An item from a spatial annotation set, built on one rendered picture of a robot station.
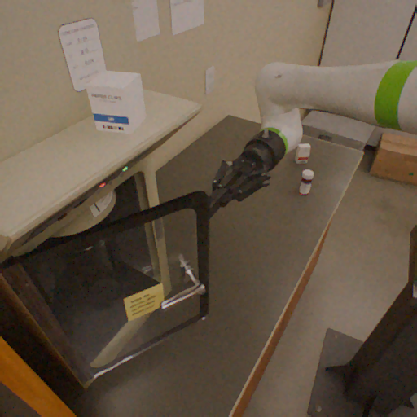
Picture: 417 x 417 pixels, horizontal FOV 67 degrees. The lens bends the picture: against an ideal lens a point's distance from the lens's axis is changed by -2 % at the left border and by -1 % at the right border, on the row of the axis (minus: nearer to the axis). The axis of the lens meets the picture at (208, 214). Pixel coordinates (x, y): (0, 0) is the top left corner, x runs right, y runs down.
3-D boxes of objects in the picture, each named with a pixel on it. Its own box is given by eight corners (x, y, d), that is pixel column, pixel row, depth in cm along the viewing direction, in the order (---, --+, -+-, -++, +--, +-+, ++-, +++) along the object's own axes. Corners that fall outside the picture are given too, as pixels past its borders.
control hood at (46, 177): (-16, 256, 39) (-64, 193, 32) (151, 141, 59) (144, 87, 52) (43, 300, 35) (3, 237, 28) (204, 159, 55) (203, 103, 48)
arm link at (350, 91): (372, 138, 59) (408, 116, 62) (375, 72, 52) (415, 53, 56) (249, 112, 86) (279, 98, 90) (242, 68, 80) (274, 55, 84)
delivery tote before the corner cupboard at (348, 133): (292, 154, 316) (298, 123, 293) (307, 136, 341) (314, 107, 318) (354, 174, 291) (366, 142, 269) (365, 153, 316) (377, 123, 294)
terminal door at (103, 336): (85, 379, 68) (3, 261, 41) (207, 313, 80) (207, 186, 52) (85, 382, 68) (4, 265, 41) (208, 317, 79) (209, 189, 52)
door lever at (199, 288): (151, 294, 61) (150, 286, 59) (195, 274, 65) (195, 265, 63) (163, 316, 58) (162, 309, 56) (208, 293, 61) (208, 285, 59)
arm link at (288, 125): (309, 143, 91) (274, 142, 98) (306, 99, 84) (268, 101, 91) (291, 167, 83) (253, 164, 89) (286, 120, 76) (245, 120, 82)
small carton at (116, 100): (96, 130, 42) (85, 85, 38) (113, 113, 45) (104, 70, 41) (132, 134, 41) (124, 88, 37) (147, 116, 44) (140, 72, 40)
